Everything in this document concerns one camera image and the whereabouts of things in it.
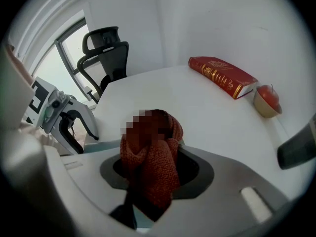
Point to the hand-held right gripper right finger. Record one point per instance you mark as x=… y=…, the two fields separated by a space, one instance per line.
x=222 y=206

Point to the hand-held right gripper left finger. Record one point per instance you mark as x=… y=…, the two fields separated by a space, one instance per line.
x=81 y=181

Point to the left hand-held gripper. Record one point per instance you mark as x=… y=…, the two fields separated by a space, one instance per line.
x=50 y=102

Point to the person's left forearm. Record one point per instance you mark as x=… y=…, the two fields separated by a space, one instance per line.
x=21 y=68

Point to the black high-back office chair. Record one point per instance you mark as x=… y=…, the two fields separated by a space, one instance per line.
x=108 y=55

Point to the white table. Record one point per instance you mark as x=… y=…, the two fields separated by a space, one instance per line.
x=197 y=112

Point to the small brown bowl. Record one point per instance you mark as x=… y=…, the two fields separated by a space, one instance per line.
x=264 y=108

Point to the red apple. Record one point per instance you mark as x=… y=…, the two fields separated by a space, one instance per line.
x=269 y=96

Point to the red hardcover book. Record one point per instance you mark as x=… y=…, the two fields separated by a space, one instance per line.
x=222 y=74

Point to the black window frame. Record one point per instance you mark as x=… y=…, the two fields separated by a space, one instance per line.
x=64 y=48

